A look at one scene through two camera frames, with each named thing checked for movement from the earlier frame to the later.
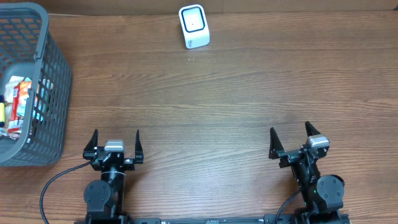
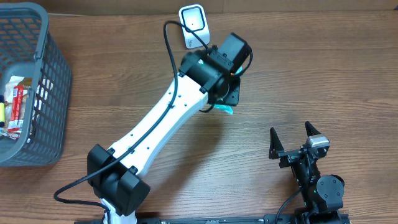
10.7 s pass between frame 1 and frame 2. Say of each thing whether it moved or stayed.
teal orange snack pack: moved
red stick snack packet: stayed
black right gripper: stayed
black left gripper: moved
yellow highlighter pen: stayed
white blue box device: stayed
